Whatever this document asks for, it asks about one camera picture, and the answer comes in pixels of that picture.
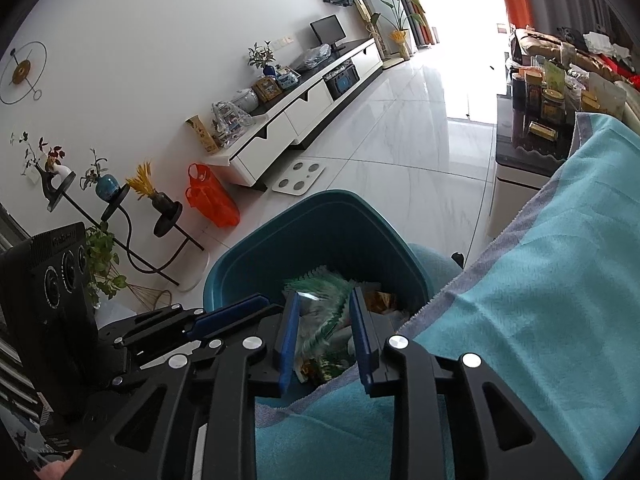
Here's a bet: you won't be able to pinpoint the grey orange striped curtain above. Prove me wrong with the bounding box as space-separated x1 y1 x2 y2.
385 0 436 48

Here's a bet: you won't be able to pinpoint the brown blanket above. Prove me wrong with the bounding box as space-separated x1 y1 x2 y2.
515 27 586 61

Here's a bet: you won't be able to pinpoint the bonsai in blue vase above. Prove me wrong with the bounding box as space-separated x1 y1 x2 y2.
247 41 278 78

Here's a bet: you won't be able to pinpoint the red clothes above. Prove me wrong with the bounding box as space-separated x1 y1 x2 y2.
620 55 640 91

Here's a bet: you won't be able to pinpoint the yellow printed box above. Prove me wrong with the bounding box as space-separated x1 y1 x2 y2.
186 115 220 155

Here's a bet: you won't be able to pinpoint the orange plastic bag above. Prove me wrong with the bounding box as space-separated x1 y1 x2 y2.
185 162 240 228

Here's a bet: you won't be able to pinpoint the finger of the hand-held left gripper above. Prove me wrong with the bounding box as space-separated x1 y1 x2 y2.
112 337 221 391
97 294 273 348

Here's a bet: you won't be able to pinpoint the straw hand broom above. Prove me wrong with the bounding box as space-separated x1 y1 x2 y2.
120 280 173 311

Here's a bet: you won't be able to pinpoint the tall leafy potted plant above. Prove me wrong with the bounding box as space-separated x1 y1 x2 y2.
372 0 426 56

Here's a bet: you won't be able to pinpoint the blue vase green plant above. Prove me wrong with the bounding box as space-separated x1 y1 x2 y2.
80 149 118 201

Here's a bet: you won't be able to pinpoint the white vase red flowers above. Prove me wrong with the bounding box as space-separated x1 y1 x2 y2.
10 131 76 186

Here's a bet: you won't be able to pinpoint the teal chair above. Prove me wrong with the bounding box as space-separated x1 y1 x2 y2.
407 242 463 291

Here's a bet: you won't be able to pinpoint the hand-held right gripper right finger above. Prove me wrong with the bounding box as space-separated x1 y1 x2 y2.
349 287 596 480

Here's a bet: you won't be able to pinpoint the teal plastic bin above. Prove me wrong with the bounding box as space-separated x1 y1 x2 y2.
202 190 431 391

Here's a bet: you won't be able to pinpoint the black tiered plant stand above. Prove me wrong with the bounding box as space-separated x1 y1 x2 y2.
42 170 208 293

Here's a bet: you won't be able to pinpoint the dark coffee table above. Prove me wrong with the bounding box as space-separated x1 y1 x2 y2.
495 35 591 211

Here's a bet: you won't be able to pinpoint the round wall clock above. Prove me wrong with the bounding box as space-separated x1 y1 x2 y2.
0 41 48 106

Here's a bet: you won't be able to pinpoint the dark vase yellow wheat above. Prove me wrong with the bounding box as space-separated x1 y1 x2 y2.
125 161 173 213

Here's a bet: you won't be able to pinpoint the teal patterned tablecloth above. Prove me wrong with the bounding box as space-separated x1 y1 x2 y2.
255 112 640 480

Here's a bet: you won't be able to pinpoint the white clothes pile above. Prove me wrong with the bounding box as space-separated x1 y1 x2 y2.
582 30 633 61

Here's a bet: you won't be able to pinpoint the white black TV cabinet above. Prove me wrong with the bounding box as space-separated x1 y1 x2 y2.
207 37 385 192

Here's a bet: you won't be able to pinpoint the green striped clear wrapper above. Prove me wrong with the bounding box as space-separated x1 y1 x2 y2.
282 270 357 361

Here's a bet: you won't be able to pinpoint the black computer monitor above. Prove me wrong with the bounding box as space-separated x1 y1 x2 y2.
310 16 347 52

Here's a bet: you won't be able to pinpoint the person's left forearm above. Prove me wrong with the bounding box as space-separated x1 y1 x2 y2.
0 400 83 478

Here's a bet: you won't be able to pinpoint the white lidded ceramic jar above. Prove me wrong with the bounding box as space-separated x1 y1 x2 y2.
232 87 260 113

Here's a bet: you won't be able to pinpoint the gold picture frame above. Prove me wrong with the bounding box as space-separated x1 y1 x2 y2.
251 76 283 103

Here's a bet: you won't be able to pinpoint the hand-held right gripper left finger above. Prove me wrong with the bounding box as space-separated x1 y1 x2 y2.
65 292 301 480

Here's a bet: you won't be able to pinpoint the yellow dried bouquet vase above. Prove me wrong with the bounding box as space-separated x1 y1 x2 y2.
389 30 413 58

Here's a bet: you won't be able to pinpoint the clear plastic bag bundle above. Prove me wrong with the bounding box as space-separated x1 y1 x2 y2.
291 44 332 71

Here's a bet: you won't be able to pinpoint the green trailing potted plant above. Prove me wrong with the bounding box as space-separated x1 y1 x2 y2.
85 222 128 306

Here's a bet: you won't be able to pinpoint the white bathroom scale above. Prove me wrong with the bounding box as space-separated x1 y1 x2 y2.
271 160 326 197

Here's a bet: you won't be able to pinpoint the ship model clear case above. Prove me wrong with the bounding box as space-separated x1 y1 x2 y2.
211 100 256 148

